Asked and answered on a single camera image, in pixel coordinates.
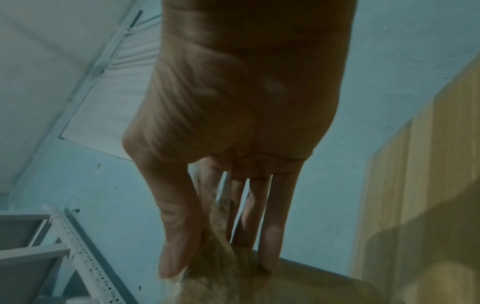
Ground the white cloth sheet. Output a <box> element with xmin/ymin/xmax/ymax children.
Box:
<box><xmin>57</xmin><ymin>9</ymin><xmax>163</xmax><ymax>162</ymax></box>

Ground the brown cardboard box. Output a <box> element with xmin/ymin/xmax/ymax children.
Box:
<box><xmin>176</xmin><ymin>248</ymin><xmax>381</xmax><ymax>304</ymax></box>

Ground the person's right hand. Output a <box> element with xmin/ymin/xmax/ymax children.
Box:
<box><xmin>121</xmin><ymin>0</ymin><xmax>358</xmax><ymax>280</ymax></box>

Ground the white metal shelf rack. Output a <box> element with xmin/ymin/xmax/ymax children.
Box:
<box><xmin>0</xmin><ymin>203</ymin><xmax>141</xmax><ymax>304</ymax></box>

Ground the clear packing tape strip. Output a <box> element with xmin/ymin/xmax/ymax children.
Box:
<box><xmin>179</xmin><ymin>156</ymin><xmax>275</xmax><ymax>304</ymax></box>

